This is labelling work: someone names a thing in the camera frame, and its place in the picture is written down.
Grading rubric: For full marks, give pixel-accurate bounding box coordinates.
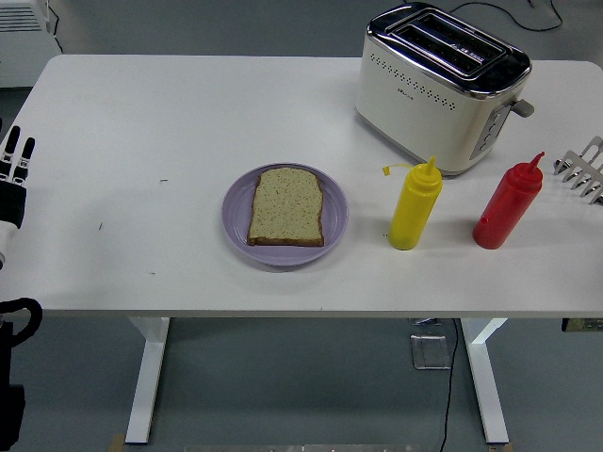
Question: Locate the purple round plate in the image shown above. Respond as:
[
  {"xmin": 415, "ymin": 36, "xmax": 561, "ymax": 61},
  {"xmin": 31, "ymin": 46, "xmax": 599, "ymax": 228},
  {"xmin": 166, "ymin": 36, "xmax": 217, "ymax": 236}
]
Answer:
[{"xmin": 221, "ymin": 162, "xmax": 350, "ymax": 268}]

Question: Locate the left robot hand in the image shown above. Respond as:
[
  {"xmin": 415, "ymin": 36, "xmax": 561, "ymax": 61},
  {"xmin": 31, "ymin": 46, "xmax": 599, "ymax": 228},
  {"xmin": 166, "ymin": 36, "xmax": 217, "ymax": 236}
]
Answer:
[{"xmin": 0, "ymin": 124, "xmax": 38, "ymax": 265}]

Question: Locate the table control panel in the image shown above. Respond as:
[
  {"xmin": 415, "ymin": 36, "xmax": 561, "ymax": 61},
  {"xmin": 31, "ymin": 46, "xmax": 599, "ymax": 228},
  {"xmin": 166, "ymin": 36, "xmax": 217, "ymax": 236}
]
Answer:
[{"xmin": 562, "ymin": 318, "xmax": 603, "ymax": 333}]

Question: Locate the black cable under table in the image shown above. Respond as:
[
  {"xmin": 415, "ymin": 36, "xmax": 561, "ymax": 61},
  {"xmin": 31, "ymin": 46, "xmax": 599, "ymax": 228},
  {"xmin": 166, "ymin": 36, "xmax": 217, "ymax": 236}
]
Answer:
[{"xmin": 437, "ymin": 318, "xmax": 461, "ymax": 452}]

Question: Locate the black cable on floor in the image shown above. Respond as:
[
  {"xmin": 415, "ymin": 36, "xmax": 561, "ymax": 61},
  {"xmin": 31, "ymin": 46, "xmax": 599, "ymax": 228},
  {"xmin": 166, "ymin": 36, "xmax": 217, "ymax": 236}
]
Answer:
[{"xmin": 447, "ymin": 0, "xmax": 564, "ymax": 33}]

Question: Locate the silver metal toast rack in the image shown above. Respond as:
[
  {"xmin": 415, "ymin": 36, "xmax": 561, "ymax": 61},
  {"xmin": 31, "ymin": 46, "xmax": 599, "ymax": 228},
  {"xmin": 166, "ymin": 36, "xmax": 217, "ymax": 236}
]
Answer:
[{"xmin": 553, "ymin": 136, "xmax": 603, "ymax": 207}]

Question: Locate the red squeeze bottle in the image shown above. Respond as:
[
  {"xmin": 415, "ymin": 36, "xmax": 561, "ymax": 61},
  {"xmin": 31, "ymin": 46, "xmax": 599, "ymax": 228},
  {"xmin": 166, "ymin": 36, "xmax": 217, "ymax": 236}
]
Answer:
[{"xmin": 472, "ymin": 151, "xmax": 546, "ymax": 250}]

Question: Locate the yellow squeeze bottle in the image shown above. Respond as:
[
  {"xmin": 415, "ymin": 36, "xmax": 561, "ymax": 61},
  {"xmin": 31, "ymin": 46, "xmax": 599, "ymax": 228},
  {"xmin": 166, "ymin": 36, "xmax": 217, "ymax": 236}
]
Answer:
[{"xmin": 382, "ymin": 156, "xmax": 444, "ymax": 251}]

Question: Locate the white table leg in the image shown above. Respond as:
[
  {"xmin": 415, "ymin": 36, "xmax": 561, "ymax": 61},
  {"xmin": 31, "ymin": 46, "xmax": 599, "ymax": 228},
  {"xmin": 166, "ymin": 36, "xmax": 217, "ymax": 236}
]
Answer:
[
  {"xmin": 460, "ymin": 317, "xmax": 511, "ymax": 445},
  {"xmin": 124, "ymin": 317, "xmax": 171, "ymax": 445}
]

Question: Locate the white heater unit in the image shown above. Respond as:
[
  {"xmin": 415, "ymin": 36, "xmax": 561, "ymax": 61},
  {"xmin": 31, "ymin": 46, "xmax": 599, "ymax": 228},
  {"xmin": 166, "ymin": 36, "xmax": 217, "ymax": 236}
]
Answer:
[{"xmin": 0, "ymin": 0, "xmax": 63, "ymax": 89}]

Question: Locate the bread slice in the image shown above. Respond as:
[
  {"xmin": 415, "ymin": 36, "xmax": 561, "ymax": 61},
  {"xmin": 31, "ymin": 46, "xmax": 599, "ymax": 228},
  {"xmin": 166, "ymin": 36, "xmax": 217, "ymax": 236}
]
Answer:
[{"xmin": 247, "ymin": 167, "xmax": 326, "ymax": 249}]

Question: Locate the cream and chrome toaster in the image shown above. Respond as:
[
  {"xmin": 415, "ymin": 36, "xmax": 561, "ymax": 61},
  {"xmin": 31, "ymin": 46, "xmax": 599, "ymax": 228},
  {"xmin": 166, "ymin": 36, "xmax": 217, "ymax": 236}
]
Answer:
[{"xmin": 354, "ymin": 2, "xmax": 536, "ymax": 179}]

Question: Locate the metal floor socket plate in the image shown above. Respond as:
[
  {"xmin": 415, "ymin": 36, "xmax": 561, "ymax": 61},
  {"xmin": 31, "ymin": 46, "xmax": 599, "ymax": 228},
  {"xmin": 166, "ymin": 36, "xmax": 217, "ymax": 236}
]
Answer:
[{"xmin": 409, "ymin": 333, "xmax": 452, "ymax": 372}]

